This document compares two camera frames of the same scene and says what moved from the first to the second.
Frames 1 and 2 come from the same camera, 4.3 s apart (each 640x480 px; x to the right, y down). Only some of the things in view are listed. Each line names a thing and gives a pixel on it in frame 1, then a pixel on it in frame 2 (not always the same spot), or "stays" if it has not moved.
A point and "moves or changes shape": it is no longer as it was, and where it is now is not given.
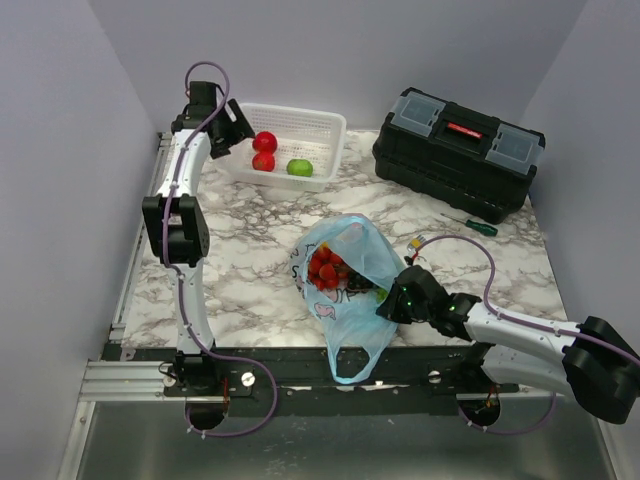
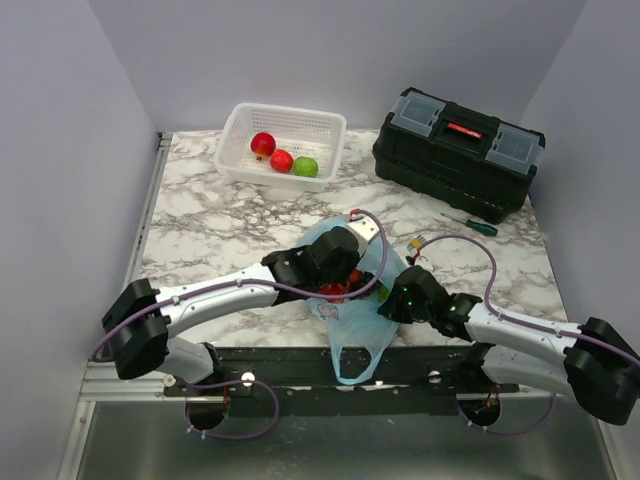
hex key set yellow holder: x=415 y=243 stays
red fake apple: x=264 y=142 stays
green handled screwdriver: x=476 y=226 stays
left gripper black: x=222 y=148 -> x=353 y=264
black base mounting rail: x=302 y=379 stays
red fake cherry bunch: x=326 y=269 moves or changes shape
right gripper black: x=391 y=309 stays
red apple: x=264 y=161 -> x=281 y=161
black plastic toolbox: x=474 y=161 stays
